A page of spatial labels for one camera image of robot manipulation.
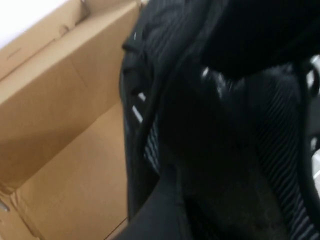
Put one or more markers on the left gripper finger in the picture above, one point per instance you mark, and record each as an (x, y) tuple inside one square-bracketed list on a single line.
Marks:
[(160, 220)]

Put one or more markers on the black knit sneaker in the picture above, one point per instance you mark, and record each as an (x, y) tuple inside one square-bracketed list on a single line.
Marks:
[(275, 125)]

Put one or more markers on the brown cardboard shoe box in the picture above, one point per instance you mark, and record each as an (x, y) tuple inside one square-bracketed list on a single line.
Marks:
[(62, 100)]

